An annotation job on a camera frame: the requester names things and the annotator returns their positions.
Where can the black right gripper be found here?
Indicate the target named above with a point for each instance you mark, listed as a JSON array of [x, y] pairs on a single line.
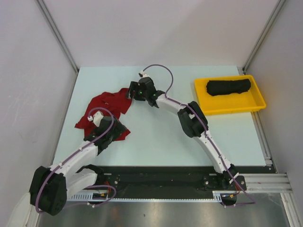
[[134, 86]]

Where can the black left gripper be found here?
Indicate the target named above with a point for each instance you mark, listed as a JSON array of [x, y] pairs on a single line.
[[119, 129]]

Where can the red t shirt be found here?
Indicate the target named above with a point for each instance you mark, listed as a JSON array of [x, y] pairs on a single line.
[[116, 103]]

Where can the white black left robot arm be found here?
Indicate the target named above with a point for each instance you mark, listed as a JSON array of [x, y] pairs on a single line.
[[52, 186]]

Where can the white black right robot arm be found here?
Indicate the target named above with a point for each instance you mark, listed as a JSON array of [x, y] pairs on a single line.
[[193, 123]]

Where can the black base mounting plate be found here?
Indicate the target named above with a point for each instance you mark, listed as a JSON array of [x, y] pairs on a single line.
[[203, 178]]

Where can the yellow plastic tray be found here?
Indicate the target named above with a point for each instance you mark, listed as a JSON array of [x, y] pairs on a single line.
[[249, 101]]

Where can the rolled black t shirt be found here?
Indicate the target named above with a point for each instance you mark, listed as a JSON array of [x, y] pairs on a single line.
[[226, 87]]

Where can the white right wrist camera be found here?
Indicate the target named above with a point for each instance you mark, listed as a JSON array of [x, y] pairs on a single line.
[[143, 74]]

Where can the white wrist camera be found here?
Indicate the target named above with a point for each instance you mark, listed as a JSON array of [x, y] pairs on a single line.
[[96, 118], [143, 74]]

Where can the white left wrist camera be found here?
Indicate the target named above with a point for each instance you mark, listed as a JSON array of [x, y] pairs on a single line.
[[96, 118]]

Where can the white slotted cable duct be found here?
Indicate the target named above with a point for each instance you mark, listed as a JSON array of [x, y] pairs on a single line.
[[100, 196]]

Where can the aluminium frame rail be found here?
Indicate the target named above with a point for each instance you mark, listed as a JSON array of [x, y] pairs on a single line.
[[267, 183]]

